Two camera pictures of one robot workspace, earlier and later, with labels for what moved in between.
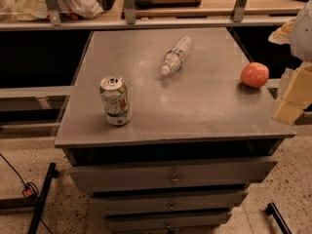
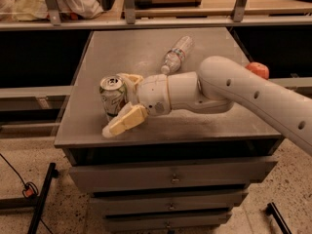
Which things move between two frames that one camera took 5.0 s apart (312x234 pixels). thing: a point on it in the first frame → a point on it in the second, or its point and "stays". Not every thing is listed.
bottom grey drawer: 182,222 stays
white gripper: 302,36 → 153,94
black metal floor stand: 35,202 stays
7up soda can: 115,97 stays
